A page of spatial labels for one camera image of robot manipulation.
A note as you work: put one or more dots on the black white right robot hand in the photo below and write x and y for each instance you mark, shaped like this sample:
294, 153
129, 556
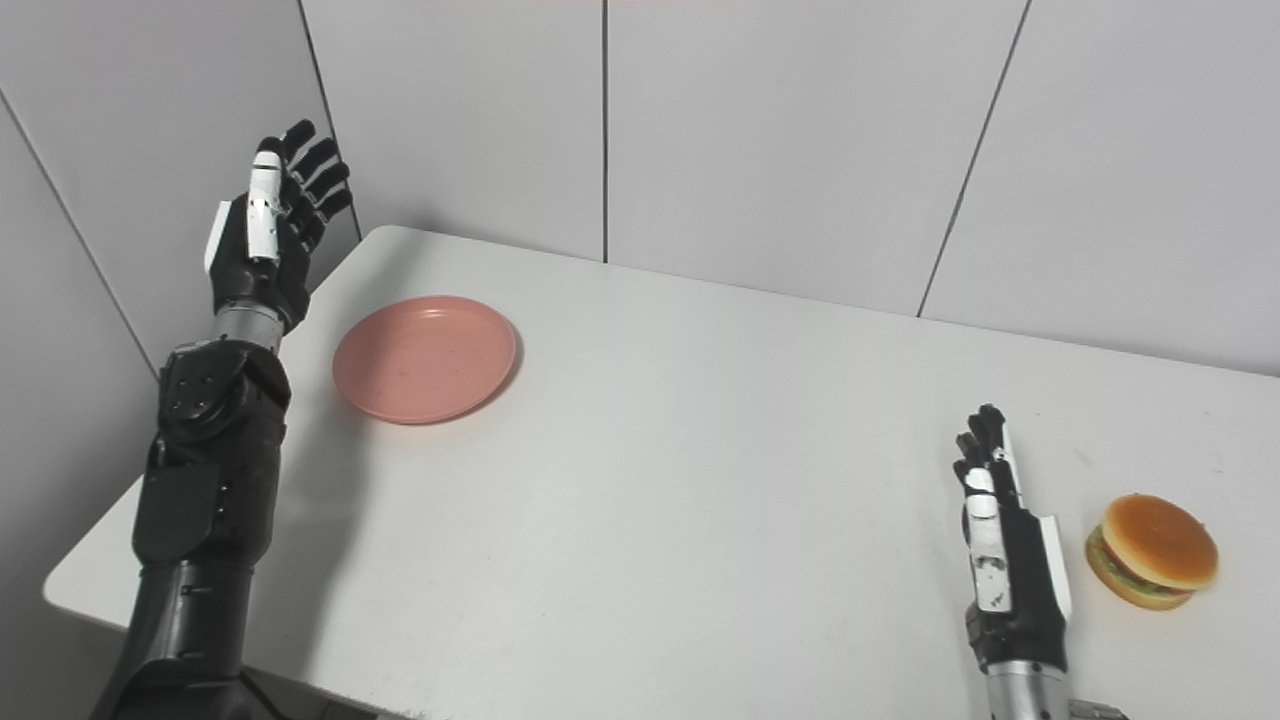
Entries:
1030, 590

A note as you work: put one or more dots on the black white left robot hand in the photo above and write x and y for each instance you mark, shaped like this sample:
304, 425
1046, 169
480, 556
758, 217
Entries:
245, 270

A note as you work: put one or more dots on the toy hamburger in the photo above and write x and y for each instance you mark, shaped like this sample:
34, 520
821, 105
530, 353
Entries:
1160, 540

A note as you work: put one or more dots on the pink round plate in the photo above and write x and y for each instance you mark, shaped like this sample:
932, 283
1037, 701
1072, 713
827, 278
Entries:
425, 360

